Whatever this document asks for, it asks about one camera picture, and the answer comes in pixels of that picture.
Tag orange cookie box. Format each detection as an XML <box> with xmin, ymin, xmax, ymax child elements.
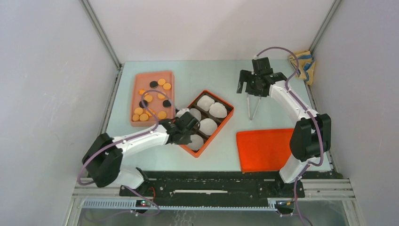
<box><xmin>180</xmin><ymin>90</ymin><xmax>234</xmax><ymax>158</ymax></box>

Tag metal tongs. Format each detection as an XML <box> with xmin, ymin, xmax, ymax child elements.
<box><xmin>247</xmin><ymin>93</ymin><xmax>262</xmax><ymax>121</ymax></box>

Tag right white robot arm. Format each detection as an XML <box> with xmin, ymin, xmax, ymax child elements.
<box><xmin>237</xmin><ymin>57</ymin><xmax>331</xmax><ymax>197</ymax></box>

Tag pink cookie tray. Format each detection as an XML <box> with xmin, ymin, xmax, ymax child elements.
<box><xmin>130</xmin><ymin>71</ymin><xmax>176</xmax><ymax>127</ymax></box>

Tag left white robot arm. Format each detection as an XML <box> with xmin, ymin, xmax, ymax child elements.
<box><xmin>82</xmin><ymin>109</ymin><xmax>199</xmax><ymax>196</ymax></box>

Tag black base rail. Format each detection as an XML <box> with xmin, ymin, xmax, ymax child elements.
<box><xmin>135</xmin><ymin>171</ymin><xmax>305</xmax><ymax>208</ymax></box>

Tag white paper cup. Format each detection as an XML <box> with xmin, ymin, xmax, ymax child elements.
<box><xmin>208</xmin><ymin>102</ymin><xmax>227</xmax><ymax>118</ymax></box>
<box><xmin>199</xmin><ymin>118</ymin><xmax>218</xmax><ymax>136</ymax></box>
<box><xmin>176</xmin><ymin>108</ymin><xmax>201</xmax><ymax>122</ymax></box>
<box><xmin>187</xmin><ymin>134</ymin><xmax>204</xmax><ymax>152</ymax></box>
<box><xmin>197</xmin><ymin>95</ymin><xmax>215</xmax><ymax>112</ymax></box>

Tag black sandwich cookie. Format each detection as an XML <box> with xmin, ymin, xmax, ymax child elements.
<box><xmin>150</xmin><ymin>81</ymin><xmax>159</xmax><ymax>89</ymax></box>
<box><xmin>162</xmin><ymin>100</ymin><xmax>172</xmax><ymax>108</ymax></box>
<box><xmin>139</xmin><ymin>100</ymin><xmax>149</xmax><ymax>108</ymax></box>

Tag purple cable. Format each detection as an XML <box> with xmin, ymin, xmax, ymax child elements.
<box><xmin>77</xmin><ymin>89</ymin><xmax>177</xmax><ymax>186</ymax></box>
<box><xmin>254</xmin><ymin>47</ymin><xmax>325</xmax><ymax>226</ymax></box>

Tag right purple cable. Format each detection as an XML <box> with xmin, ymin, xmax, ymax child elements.
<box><xmin>254</xmin><ymin>47</ymin><xmax>325</xmax><ymax>226</ymax></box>

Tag yellow blue cloth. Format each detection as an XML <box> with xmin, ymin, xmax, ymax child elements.
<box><xmin>294</xmin><ymin>50</ymin><xmax>316</xmax><ymax>86</ymax></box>

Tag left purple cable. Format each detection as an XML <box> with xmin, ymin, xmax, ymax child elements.
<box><xmin>77</xmin><ymin>89</ymin><xmax>177</xmax><ymax>186</ymax></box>

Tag orange box lid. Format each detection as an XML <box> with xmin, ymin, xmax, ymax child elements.
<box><xmin>236</xmin><ymin>129</ymin><xmax>294</xmax><ymax>173</ymax></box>

